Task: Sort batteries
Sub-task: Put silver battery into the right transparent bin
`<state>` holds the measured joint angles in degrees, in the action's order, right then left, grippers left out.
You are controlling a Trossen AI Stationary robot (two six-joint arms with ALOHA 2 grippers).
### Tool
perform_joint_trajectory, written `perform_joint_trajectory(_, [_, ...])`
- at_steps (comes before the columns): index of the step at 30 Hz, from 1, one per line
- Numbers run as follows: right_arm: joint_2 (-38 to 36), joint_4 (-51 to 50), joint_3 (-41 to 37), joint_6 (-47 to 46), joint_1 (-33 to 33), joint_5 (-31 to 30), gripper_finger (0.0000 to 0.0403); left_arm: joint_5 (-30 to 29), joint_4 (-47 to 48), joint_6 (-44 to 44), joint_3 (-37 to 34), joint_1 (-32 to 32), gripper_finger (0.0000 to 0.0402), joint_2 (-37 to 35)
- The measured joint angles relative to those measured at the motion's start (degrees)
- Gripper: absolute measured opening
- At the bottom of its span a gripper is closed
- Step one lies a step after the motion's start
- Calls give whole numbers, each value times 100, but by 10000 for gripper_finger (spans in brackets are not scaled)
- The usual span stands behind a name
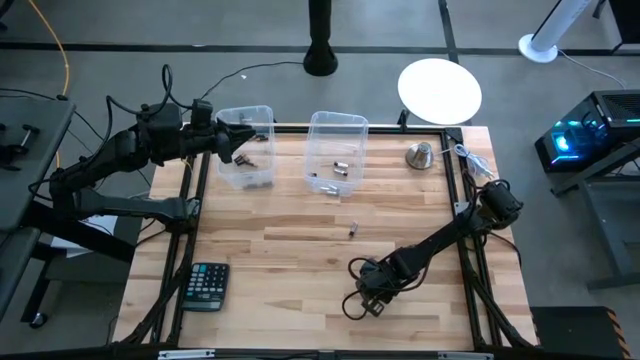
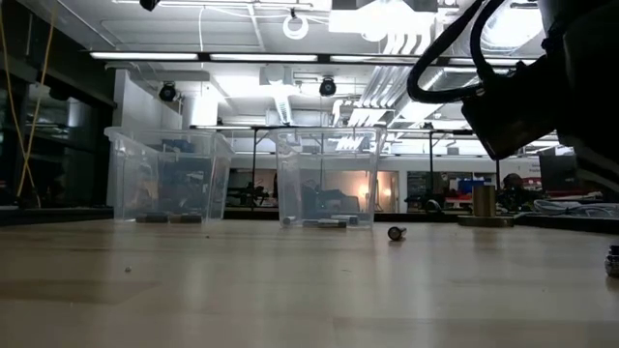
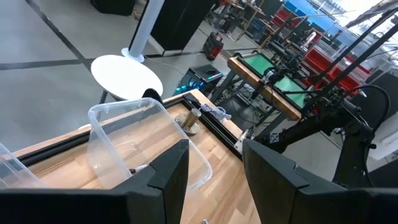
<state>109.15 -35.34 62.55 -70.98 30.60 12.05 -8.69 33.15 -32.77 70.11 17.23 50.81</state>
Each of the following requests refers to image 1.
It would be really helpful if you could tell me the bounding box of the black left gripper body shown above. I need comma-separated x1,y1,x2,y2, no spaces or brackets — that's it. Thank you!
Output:
182,122,234,165

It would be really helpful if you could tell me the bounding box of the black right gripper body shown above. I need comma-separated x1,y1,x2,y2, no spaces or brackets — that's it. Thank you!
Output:
356,258,400,320

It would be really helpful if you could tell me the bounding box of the clear plastic bin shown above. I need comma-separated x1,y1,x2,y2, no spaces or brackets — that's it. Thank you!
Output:
213,104,277,192
303,110,370,198

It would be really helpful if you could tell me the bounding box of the black pole with base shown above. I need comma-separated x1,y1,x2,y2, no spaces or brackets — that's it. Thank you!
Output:
302,0,340,78

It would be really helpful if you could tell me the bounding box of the silver metal bell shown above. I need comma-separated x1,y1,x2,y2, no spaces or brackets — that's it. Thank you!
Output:
404,141,436,171

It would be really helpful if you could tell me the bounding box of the white printed paper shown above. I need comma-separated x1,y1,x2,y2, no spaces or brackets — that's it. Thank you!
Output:
49,214,122,259

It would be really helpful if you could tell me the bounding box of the black calculator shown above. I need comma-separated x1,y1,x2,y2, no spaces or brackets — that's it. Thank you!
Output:
180,262,232,313

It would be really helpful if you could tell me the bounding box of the grey desk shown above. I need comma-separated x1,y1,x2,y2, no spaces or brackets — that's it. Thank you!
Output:
0,96,77,321

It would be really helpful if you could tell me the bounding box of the black clamp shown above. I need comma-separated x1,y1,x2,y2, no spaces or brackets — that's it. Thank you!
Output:
0,123,42,172

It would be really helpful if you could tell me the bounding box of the white round disc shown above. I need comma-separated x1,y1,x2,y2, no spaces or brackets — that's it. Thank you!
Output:
397,57,484,126

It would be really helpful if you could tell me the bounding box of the black mat with hazard stripes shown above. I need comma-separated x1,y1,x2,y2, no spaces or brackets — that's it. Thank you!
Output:
529,305,632,360

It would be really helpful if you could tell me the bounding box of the grey metal stand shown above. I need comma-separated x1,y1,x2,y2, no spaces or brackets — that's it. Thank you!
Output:
549,139,640,292

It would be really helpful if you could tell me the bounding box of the black computer tower with lights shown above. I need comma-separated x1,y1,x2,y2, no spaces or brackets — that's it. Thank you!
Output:
533,89,640,175

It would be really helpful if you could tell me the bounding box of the white tower fan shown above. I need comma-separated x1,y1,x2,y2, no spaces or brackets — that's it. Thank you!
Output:
517,0,594,65

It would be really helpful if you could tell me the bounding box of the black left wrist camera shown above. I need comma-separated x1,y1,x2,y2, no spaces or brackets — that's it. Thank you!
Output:
191,99,214,127

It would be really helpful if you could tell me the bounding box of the black right arm wrist cable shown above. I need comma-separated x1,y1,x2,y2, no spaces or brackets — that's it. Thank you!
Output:
341,256,384,322

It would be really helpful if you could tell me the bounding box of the black aluminium table frame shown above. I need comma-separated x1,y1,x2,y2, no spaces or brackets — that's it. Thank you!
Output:
112,113,539,360

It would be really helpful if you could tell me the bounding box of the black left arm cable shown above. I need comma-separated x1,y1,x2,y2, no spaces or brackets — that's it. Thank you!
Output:
103,63,201,117

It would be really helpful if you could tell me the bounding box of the black floor cable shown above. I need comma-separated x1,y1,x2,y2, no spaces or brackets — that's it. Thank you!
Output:
199,60,305,101

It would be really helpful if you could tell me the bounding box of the black right arm base cable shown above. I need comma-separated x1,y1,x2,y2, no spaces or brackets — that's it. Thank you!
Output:
482,227,524,269

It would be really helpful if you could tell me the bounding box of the white cable with plug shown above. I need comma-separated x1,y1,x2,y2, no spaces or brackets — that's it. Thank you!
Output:
439,143,497,181

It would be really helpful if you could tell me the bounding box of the yellow cable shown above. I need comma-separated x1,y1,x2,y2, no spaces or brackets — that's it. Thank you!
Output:
27,0,72,167

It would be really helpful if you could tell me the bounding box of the white fan cable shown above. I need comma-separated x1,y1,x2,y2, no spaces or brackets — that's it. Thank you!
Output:
556,48,627,90

